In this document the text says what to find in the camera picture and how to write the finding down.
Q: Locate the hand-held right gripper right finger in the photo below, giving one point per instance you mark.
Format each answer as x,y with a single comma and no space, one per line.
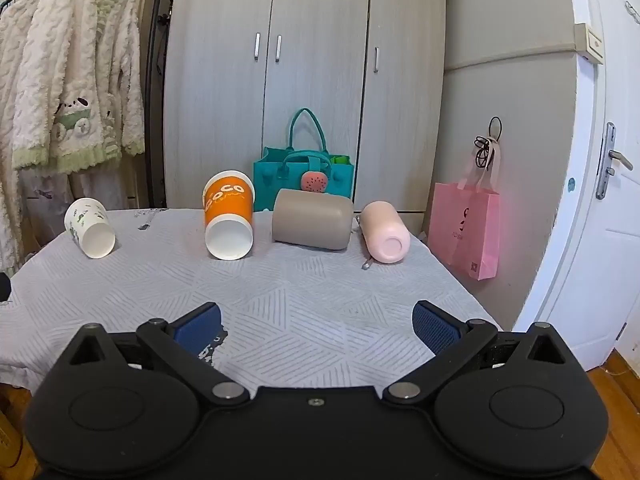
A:
437,327

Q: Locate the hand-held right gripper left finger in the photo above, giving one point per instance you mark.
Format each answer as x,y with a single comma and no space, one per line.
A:
197,327

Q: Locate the white cup with green print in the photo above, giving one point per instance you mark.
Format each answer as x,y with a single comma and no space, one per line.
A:
84,220

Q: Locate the pink bottle cup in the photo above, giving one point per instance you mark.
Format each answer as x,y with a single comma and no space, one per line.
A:
379,222

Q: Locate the orange paper cup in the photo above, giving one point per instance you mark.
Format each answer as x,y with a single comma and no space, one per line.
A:
227,205

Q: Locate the beige cup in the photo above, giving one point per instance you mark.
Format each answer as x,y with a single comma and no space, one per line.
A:
310,220

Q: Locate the grey patterned tablecloth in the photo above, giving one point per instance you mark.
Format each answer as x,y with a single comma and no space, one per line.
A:
300,300

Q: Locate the pink shopping bag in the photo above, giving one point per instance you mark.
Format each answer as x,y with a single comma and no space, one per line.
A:
465,225

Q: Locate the teal felt tote bag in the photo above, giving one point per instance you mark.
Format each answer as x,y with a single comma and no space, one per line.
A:
270,180

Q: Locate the plain white fluffy robe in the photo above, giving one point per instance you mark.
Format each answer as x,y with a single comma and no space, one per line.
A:
12,110

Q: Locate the white door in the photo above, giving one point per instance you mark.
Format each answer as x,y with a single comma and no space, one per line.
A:
600,240

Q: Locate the watermelon bag charm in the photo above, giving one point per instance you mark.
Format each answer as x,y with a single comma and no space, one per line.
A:
314,182

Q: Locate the white fluffy robe green trim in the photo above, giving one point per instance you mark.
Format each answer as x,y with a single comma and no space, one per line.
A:
75,60

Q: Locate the grey wooden wardrobe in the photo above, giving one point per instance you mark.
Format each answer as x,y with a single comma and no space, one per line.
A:
320,60

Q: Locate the black metal frame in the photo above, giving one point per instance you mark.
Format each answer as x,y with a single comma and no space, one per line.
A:
156,110

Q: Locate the beige wall switch box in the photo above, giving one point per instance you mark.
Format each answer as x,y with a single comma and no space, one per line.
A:
590,42

